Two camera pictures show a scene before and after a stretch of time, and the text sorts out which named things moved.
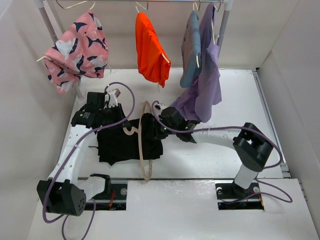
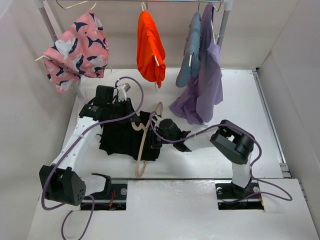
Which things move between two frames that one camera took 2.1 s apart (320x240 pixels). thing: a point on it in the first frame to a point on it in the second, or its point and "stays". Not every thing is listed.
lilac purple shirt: x=197 y=98 stays
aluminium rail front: x=156 y=179 stays
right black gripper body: x=164 y=123 to x=161 y=133
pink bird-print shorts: x=82 y=49 stays
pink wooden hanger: x=139 y=130 to x=146 y=130
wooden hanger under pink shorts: x=66 y=8 stays
